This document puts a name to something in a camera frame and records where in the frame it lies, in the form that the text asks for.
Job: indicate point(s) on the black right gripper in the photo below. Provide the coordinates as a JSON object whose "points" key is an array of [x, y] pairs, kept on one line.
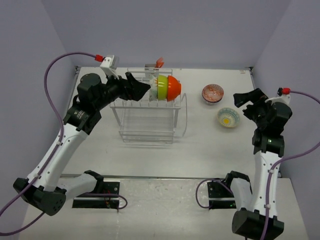
{"points": [[257, 96]]}

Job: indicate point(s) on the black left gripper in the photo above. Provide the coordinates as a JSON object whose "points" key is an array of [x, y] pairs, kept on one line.
{"points": [[136, 89]]}

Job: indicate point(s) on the white green orange patterned bowl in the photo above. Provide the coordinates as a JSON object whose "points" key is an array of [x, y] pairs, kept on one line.
{"points": [[153, 91]]}

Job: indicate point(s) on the yellow rim patterned bowl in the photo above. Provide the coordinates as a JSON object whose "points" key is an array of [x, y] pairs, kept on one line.
{"points": [[228, 117]]}

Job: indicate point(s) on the red rim zigzag bowl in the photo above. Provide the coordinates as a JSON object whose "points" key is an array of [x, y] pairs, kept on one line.
{"points": [[212, 94]]}

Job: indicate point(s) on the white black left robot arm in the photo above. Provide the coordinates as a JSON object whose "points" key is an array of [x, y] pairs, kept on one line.
{"points": [[43, 188]]}

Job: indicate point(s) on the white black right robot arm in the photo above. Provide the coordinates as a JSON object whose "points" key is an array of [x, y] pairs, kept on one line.
{"points": [[256, 216]]}

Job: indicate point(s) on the lime green bowl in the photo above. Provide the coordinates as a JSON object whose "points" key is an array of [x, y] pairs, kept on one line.
{"points": [[162, 87]]}

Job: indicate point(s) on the orange clip on grey block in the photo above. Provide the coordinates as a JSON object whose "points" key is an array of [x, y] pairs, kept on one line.
{"points": [[158, 64]]}

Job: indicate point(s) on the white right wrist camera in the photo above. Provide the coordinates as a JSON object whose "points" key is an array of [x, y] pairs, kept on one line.
{"points": [[283, 96]]}

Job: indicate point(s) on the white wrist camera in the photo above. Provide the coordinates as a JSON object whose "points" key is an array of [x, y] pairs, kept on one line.
{"points": [[283, 96], [109, 65]]}

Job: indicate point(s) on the white wire dish rack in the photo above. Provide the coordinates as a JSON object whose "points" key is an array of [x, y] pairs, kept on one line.
{"points": [[149, 121]]}

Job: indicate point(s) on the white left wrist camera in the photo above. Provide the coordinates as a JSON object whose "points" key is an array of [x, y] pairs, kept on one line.
{"points": [[109, 65]]}

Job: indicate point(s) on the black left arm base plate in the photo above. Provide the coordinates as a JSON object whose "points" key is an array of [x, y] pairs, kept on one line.
{"points": [[98, 202]]}

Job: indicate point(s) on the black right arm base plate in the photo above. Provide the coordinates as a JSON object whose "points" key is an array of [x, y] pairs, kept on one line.
{"points": [[219, 197]]}

